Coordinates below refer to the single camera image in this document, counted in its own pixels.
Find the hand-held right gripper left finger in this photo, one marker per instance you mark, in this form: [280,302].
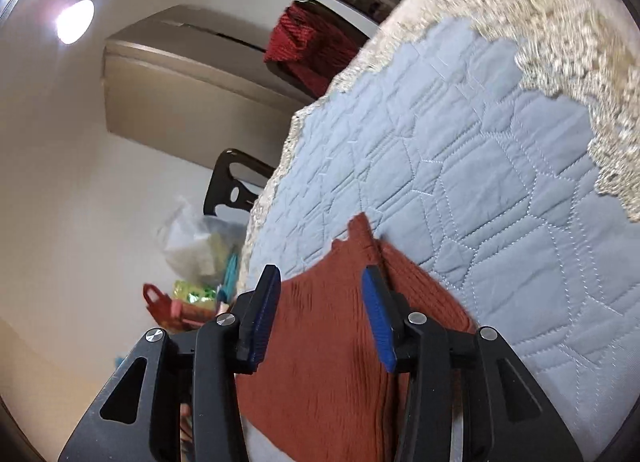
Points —
[262,317]

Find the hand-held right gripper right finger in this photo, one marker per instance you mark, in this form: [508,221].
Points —
[380,322]

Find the red checkered garment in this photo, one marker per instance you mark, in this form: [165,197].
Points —
[305,47]

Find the ceiling light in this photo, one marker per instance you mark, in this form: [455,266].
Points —
[75,21]

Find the blue quilted lace-edged cloth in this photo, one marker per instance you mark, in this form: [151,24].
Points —
[550,7]

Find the light blue quilted blanket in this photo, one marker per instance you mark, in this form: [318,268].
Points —
[450,167]

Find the green leaf-print bag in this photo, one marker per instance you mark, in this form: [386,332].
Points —
[192,292]

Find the red gift bag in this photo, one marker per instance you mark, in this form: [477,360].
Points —
[157,307]

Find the teal plastic clips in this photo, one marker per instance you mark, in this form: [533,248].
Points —
[229,277]

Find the translucent plastic bag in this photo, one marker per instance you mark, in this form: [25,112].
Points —
[195,247]

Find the rust knit sweater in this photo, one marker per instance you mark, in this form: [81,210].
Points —
[320,367]

